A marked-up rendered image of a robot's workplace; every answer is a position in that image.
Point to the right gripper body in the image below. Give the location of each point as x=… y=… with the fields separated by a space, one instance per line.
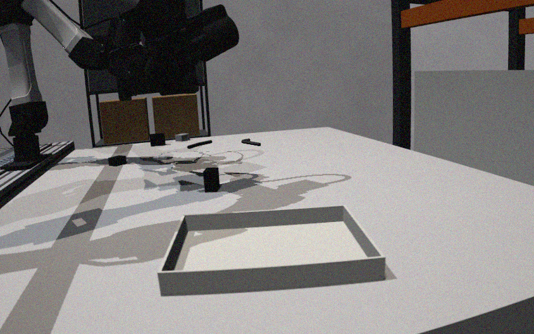
x=146 y=79

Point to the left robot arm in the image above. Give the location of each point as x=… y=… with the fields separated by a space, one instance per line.
x=29 y=113

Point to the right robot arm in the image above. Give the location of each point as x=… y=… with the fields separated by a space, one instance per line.
x=210 y=32

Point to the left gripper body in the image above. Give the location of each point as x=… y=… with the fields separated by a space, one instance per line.
x=124 y=52

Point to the black l-shaped hex key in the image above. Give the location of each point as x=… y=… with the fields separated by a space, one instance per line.
x=247 y=141

